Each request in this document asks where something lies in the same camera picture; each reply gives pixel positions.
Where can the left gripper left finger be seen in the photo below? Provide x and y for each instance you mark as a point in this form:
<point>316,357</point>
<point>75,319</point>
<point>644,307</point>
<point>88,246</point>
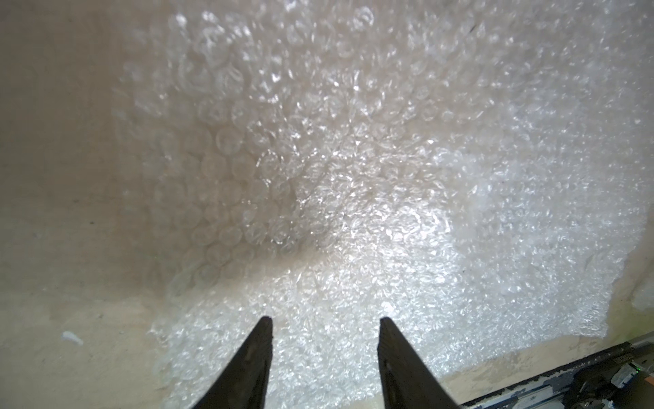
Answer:
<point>242,384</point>

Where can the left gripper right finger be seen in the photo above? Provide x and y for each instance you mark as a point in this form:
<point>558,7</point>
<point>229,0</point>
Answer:
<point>405,379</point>

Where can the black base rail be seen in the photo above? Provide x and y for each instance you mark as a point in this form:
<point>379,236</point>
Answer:
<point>618,377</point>

